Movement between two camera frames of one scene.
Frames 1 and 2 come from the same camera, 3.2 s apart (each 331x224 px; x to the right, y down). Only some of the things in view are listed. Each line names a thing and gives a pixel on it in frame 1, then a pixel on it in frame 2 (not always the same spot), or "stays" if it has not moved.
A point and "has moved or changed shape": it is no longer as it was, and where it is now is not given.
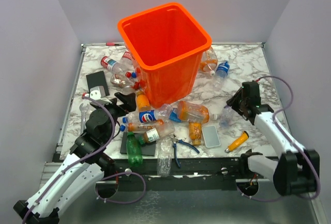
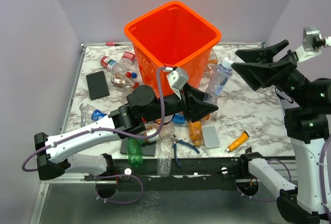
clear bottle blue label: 221,75 has moved or changed shape
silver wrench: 83,109 stays
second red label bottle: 126,63 stays
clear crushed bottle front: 164,157 stays
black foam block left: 96,79 stays
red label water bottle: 111,64 stays
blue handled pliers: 176,140 stays
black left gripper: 129,104 -> 194,103
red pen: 112,44 stays
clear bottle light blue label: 226,119 has moved or changed shape
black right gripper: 233,102 -> 259,68
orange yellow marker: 240,140 stays
